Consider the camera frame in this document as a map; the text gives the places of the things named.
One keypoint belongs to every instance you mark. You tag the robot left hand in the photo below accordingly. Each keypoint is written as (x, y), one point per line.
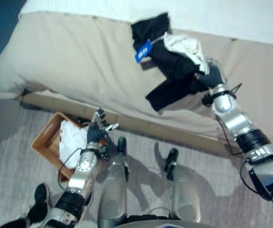
(94, 134)

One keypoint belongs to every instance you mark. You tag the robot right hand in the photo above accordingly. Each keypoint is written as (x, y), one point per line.
(211, 77)

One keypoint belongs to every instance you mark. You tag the white garment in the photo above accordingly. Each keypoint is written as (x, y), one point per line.
(186, 46)

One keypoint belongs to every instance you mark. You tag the robot left arm silver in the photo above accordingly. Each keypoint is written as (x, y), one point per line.
(82, 166)

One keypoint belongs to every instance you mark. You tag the robot right arm silver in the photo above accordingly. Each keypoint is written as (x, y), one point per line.
(250, 135)

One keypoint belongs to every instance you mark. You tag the white cloth with red marks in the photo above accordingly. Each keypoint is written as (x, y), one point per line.
(71, 140)

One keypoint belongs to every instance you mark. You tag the black garment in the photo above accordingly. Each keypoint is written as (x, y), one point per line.
(174, 69)

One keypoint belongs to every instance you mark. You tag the tan bed base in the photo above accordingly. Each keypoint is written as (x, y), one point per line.
(136, 124)

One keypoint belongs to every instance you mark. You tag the brown rectangular basket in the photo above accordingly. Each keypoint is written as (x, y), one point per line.
(46, 140)

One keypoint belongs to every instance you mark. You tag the robot left leg silver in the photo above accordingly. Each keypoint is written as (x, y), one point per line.
(115, 185)

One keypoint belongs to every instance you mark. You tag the robot leg silver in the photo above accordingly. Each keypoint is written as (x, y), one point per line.
(115, 185)
(185, 187)

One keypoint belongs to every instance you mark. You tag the blue hang tag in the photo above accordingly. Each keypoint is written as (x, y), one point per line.
(144, 51)

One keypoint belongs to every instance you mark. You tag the beige bed cover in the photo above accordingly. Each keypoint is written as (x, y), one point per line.
(79, 59)

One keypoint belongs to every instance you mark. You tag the person's black shoe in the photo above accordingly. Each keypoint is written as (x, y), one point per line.
(15, 223)
(40, 199)

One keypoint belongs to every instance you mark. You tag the robot right leg silver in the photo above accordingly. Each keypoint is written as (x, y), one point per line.
(185, 187)

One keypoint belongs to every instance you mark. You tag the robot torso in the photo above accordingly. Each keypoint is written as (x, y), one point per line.
(157, 222)

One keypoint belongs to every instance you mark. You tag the white bed sheet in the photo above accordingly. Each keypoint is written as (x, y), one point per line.
(103, 8)

